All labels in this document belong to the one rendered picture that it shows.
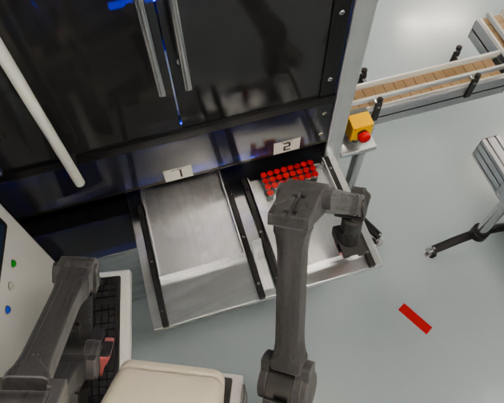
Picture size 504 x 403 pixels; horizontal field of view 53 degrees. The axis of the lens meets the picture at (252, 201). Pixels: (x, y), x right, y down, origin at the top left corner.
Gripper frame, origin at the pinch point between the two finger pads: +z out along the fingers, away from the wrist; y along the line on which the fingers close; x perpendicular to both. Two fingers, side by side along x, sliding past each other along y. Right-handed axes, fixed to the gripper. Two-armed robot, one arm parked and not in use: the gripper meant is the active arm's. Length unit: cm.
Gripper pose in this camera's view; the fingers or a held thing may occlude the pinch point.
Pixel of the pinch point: (345, 255)
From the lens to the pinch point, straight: 153.8
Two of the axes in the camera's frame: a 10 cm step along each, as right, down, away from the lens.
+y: -2.3, -7.7, 6.0
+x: -9.7, 2.1, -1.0
